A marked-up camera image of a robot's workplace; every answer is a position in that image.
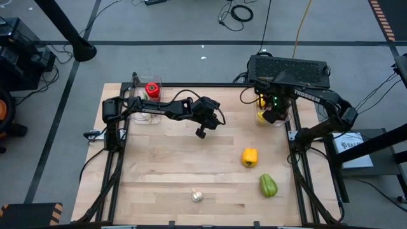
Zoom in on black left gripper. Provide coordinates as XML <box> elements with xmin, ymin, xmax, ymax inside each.
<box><xmin>190</xmin><ymin>109</ymin><xmax>225</xmax><ymax>139</ymax></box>

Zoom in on yellow bell pepper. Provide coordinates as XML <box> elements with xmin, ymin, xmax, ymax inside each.
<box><xmin>241</xmin><ymin>147</ymin><xmax>259</xmax><ymax>169</ymax></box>

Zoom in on white garlic bulb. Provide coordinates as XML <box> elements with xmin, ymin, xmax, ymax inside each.
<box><xmin>191</xmin><ymin>188</ymin><xmax>204</xmax><ymax>203</ymax></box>

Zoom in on red bell pepper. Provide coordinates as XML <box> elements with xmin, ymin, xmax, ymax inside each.
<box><xmin>145</xmin><ymin>82</ymin><xmax>161</xmax><ymax>99</ymax></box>

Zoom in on clear plastic basket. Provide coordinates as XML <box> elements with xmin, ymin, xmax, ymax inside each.
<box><xmin>253</xmin><ymin>90</ymin><xmax>293</xmax><ymax>128</ymax></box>
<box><xmin>129</xmin><ymin>75</ymin><xmax>163</xmax><ymax>125</ymax></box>

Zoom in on black perforated computer box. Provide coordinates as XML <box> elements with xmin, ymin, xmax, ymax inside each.
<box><xmin>247</xmin><ymin>54</ymin><xmax>331</xmax><ymax>90</ymax></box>

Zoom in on white printed booklet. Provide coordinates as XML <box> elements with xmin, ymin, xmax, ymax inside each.
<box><xmin>331</xmin><ymin>131</ymin><xmax>375</xmax><ymax>169</ymax></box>

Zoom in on black equipment stand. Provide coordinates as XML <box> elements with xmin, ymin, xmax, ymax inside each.
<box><xmin>323</xmin><ymin>122</ymin><xmax>407</xmax><ymax>204</ymax></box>

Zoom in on black mat with hazard stripes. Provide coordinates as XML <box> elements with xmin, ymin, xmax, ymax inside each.
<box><xmin>368</xmin><ymin>0</ymin><xmax>407</xmax><ymax>42</ymax></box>
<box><xmin>0</xmin><ymin>202</ymin><xmax>64</xmax><ymax>229</ymax></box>

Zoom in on black stand pole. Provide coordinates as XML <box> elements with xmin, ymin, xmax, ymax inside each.
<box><xmin>33</xmin><ymin>0</ymin><xmax>98</xmax><ymax>63</ymax></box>

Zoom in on black equipment boxes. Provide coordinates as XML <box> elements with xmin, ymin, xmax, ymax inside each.
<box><xmin>0</xmin><ymin>17</ymin><xmax>57</xmax><ymax>92</ymax></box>

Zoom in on orange and black machine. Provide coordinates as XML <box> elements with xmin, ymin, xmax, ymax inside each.
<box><xmin>0</xmin><ymin>88</ymin><xmax>29</xmax><ymax>154</ymax></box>

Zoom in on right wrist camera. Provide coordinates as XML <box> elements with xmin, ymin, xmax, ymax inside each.
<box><xmin>262</xmin><ymin>109</ymin><xmax>277</xmax><ymax>125</ymax></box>

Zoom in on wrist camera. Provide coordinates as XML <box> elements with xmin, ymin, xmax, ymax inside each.
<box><xmin>262</xmin><ymin>109</ymin><xmax>277</xmax><ymax>125</ymax></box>
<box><xmin>199</xmin><ymin>97</ymin><xmax>221</xmax><ymax>112</ymax></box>

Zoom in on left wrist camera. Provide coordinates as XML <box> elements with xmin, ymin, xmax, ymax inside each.
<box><xmin>199</xmin><ymin>97</ymin><xmax>221</xmax><ymax>112</ymax></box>

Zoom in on yellow hanging cable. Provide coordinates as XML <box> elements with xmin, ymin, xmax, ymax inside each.
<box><xmin>291</xmin><ymin>0</ymin><xmax>314</xmax><ymax>59</ymax></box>

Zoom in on black hanging cable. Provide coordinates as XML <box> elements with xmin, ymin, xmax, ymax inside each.
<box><xmin>256</xmin><ymin>0</ymin><xmax>273</xmax><ymax>54</ymax></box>

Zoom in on coiled black floor cable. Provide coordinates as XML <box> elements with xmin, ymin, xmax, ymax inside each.
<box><xmin>230</xmin><ymin>4</ymin><xmax>254</xmax><ymax>23</ymax></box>

